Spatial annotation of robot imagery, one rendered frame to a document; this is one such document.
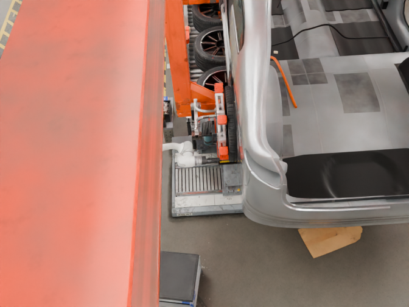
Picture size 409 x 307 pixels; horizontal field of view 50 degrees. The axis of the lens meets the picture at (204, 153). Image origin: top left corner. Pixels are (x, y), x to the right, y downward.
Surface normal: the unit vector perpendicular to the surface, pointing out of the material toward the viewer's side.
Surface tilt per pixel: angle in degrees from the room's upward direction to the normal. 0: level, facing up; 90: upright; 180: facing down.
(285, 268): 0
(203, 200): 0
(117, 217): 0
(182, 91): 90
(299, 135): 22
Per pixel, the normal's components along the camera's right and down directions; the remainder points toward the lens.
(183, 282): -0.05, -0.61
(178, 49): 0.04, 0.78
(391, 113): -0.04, -0.29
